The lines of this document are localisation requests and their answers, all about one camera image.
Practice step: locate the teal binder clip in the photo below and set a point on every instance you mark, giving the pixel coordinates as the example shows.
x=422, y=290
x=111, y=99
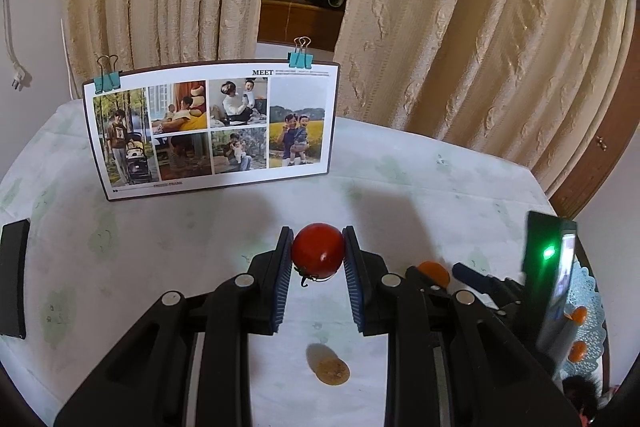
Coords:
x=109, y=78
x=300, y=58

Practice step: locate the orange kumquat in basket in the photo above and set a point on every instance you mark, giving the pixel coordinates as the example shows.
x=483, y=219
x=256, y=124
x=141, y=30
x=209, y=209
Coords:
x=578, y=315

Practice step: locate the tan longan fruit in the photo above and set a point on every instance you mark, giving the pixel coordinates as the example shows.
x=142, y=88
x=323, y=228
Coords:
x=332, y=371

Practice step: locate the beige curtain right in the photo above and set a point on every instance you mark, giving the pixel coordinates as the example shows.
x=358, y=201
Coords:
x=525, y=80

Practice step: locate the black device with green light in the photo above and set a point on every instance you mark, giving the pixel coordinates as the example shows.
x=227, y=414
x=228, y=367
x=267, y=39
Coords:
x=547, y=265

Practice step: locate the teal binder clip left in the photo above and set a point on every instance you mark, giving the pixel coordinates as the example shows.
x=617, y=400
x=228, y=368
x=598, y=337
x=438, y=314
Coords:
x=109, y=78

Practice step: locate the red tomato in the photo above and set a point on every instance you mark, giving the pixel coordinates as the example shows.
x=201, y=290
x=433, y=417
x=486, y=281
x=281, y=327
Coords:
x=318, y=250

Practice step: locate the teal binder clip right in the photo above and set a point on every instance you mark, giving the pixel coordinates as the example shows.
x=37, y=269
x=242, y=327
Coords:
x=300, y=58

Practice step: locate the photo collage board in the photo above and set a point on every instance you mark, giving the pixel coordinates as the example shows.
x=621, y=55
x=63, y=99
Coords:
x=175, y=129

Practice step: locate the light blue plastic basket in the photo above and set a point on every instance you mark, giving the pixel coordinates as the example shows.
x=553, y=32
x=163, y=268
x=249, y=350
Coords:
x=583, y=293

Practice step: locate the orange kumquat held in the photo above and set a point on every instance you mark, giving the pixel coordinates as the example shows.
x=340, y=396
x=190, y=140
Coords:
x=436, y=272

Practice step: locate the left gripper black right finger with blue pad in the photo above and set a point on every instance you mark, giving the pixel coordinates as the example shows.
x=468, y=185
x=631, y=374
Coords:
x=451, y=360

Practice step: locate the orange kumquat lower basket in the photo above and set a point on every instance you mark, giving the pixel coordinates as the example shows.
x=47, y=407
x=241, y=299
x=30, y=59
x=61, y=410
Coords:
x=578, y=351

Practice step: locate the black flat object left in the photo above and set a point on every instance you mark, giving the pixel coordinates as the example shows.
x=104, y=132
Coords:
x=14, y=238

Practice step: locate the brown wooden door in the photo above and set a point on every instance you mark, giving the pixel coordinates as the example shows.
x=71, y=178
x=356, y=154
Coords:
x=603, y=153

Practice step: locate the white green patterned tablecloth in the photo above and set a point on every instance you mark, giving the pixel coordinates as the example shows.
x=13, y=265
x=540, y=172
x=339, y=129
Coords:
x=93, y=267

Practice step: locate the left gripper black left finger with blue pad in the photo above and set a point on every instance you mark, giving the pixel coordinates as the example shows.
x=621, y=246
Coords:
x=188, y=349

